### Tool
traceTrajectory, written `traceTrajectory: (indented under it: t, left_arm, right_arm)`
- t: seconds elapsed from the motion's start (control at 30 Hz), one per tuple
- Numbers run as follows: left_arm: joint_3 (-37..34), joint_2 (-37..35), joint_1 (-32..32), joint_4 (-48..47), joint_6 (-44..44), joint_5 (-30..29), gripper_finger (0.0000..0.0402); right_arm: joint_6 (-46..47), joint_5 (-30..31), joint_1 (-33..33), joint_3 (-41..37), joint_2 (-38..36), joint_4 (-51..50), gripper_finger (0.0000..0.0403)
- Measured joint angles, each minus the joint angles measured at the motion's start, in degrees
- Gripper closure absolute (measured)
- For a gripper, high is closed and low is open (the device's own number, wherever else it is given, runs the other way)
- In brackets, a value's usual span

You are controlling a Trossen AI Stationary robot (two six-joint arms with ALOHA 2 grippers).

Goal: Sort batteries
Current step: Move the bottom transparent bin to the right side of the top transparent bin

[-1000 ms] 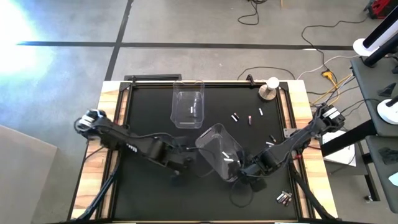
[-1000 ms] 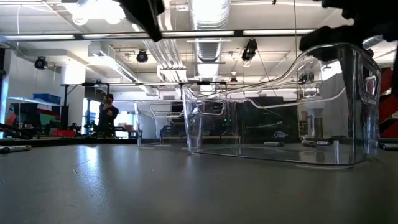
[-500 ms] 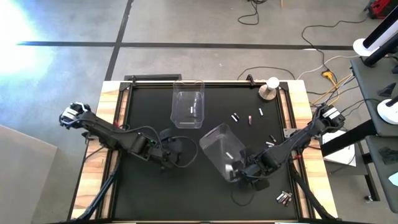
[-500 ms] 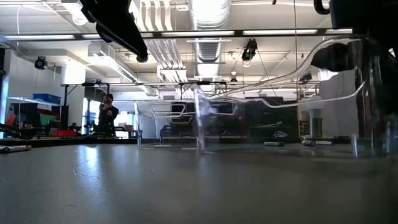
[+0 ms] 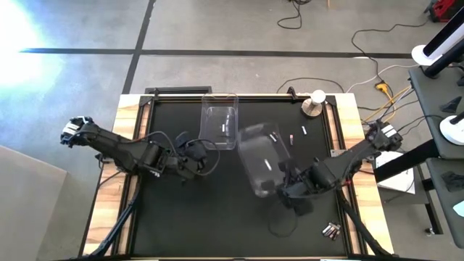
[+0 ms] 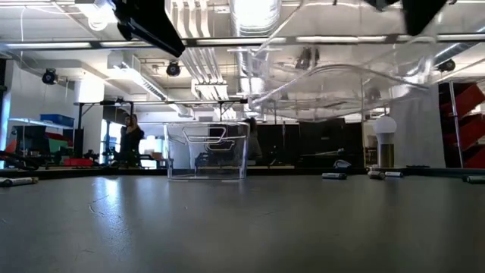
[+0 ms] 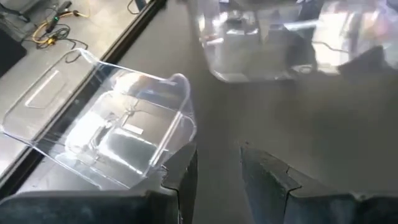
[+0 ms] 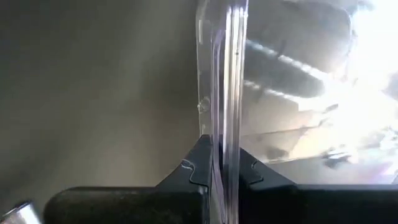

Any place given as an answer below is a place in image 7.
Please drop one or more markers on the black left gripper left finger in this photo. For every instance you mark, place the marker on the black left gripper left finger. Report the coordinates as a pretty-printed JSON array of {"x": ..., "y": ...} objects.
[{"x": 93, "y": 208}]

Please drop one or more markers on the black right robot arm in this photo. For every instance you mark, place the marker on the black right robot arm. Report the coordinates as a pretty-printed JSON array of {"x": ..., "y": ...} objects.
[{"x": 298, "y": 46}]

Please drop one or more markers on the black flat box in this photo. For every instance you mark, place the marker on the black flat box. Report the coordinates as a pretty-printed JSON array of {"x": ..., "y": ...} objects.
[{"x": 9, "y": 51}]

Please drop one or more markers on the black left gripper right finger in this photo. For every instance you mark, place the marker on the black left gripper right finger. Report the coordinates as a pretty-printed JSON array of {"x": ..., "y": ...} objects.
[{"x": 270, "y": 199}]

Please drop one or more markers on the black power adapter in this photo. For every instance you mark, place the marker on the black power adapter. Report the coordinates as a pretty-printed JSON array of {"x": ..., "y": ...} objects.
[{"x": 59, "y": 12}]

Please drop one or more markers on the clear plastic bin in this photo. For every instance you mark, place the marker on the clear plastic bin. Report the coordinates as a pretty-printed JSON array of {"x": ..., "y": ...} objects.
[
  {"x": 242, "y": 56},
  {"x": 124, "y": 124}
]

